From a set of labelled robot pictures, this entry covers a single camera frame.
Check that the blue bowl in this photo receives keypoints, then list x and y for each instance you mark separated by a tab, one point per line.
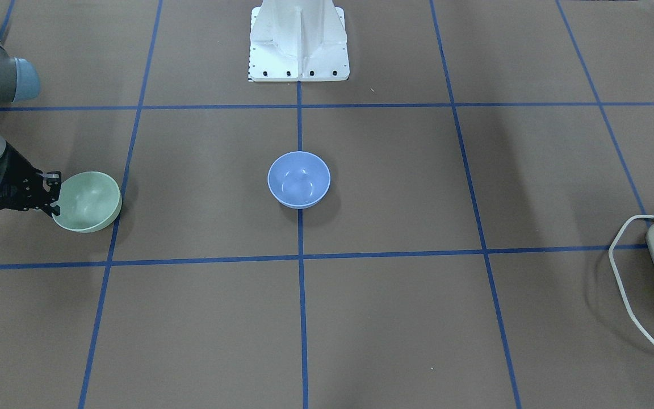
299	179

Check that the green bowl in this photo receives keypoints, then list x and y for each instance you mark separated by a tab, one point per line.
88	202

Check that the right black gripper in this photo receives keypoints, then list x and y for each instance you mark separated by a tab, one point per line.
16	170

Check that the white camera pillar stand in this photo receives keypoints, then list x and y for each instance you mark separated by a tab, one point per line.
298	41

